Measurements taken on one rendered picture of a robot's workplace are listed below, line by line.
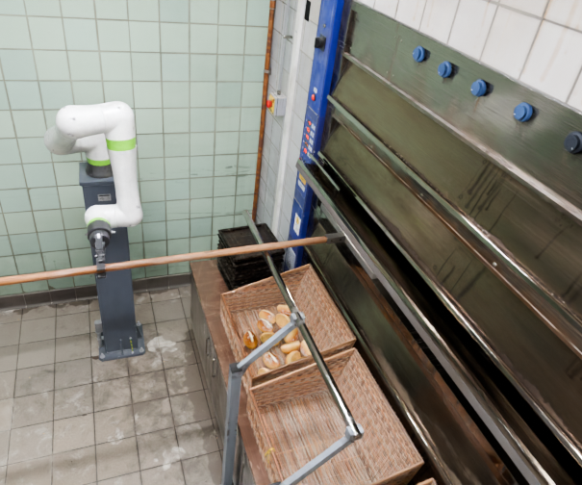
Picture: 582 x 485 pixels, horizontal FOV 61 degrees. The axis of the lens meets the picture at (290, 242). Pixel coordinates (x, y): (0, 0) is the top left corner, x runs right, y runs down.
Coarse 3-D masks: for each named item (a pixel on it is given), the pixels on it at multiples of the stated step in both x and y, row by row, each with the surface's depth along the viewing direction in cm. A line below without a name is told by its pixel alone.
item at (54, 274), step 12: (300, 240) 212; (312, 240) 213; (324, 240) 215; (204, 252) 198; (216, 252) 200; (228, 252) 201; (240, 252) 203; (108, 264) 187; (120, 264) 188; (132, 264) 189; (144, 264) 190; (156, 264) 192; (12, 276) 176; (24, 276) 177; (36, 276) 178; (48, 276) 180; (60, 276) 181
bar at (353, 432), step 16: (256, 240) 215; (272, 272) 198; (288, 304) 184; (304, 320) 180; (272, 336) 182; (304, 336) 172; (256, 352) 183; (240, 368) 184; (320, 368) 161; (240, 384) 188; (336, 384) 156; (336, 400) 151; (352, 416) 147; (352, 432) 142; (224, 448) 215; (336, 448) 145; (224, 464) 219; (320, 464) 147; (224, 480) 226; (288, 480) 148
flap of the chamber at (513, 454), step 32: (320, 192) 203; (384, 256) 174; (416, 288) 163; (416, 320) 147; (448, 320) 152; (480, 352) 143; (480, 384) 131; (480, 416) 124; (512, 416) 124; (512, 448) 115; (544, 448) 118; (576, 480) 113
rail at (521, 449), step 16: (336, 208) 191; (352, 224) 183; (384, 272) 162; (400, 288) 156; (432, 336) 141; (448, 352) 135; (464, 368) 131; (480, 400) 124; (496, 416) 120; (512, 432) 116; (528, 464) 111; (544, 480) 108
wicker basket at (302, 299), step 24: (240, 288) 250; (264, 288) 256; (288, 288) 262; (312, 288) 253; (240, 312) 260; (312, 312) 250; (336, 312) 232; (240, 336) 247; (312, 336) 249; (336, 336) 230; (240, 360) 227; (312, 360) 216
